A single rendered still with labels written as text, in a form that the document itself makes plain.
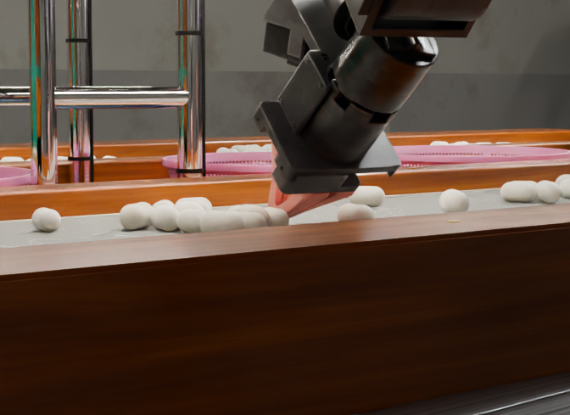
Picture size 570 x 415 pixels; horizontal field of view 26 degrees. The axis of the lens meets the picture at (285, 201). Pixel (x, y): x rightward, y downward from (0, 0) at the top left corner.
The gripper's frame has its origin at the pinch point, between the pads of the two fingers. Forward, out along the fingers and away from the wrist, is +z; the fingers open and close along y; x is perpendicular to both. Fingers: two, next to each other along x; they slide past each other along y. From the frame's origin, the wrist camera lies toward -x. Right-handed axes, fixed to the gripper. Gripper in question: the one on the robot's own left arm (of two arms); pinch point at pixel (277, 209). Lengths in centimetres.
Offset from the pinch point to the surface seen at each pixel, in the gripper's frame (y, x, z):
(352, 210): -4.0, 2.8, -3.2
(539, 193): -31.6, -1.0, 1.7
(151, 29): -145, -206, 187
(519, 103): -332, -198, 214
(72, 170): -4.8, -31.2, 34.3
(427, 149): -58, -32, 34
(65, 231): 14.5, -3.9, 6.7
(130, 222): 10.6, -2.4, 3.9
